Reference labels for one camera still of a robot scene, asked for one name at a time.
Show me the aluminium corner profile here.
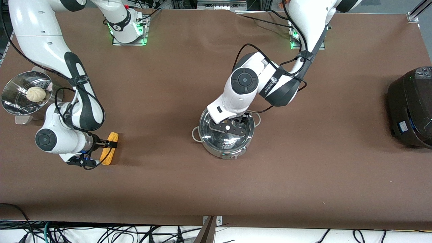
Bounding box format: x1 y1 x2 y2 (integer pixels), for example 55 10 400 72
407 0 432 23

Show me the black rice cooker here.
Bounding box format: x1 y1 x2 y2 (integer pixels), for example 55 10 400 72
387 66 432 150

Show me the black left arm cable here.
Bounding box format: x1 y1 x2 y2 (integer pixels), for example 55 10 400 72
233 0 330 114

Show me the long black left base cable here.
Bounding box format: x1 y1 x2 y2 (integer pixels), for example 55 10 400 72
240 14 291 28

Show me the white steamed bun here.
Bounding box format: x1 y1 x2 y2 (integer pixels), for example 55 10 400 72
26 86 47 102

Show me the glass pot lid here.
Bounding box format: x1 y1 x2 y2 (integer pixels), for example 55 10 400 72
199 108 255 151

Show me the black right base cable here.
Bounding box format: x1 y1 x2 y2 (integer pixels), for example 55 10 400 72
135 7 164 26

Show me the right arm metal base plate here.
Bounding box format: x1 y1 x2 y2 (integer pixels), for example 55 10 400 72
112 13 149 46

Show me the black looping floor cable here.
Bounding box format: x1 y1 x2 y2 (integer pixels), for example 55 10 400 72
0 203 33 243

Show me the small silver table bracket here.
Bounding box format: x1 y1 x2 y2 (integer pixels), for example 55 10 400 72
202 215 222 226

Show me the dark metal bar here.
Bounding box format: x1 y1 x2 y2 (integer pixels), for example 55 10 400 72
194 216 216 243

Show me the short black left base cable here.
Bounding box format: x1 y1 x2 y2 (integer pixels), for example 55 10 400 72
267 9 291 21

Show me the stainless steel steamer pot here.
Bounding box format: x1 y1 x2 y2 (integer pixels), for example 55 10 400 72
2 66 64 125

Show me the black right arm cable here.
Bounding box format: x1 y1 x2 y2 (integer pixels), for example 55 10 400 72
0 0 106 170

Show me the brown table cover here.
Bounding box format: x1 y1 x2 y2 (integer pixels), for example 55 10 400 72
0 6 432 231

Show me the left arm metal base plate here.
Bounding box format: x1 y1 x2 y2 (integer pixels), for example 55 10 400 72
289 20 326 50

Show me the yellow corn cob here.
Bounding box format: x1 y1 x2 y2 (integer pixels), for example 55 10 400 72
100 132 119 166

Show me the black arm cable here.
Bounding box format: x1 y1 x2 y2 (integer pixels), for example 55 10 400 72
0 0 106 170
233 0 330 114

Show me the grey electronics box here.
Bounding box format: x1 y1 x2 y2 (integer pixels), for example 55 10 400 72
197 0 247 10

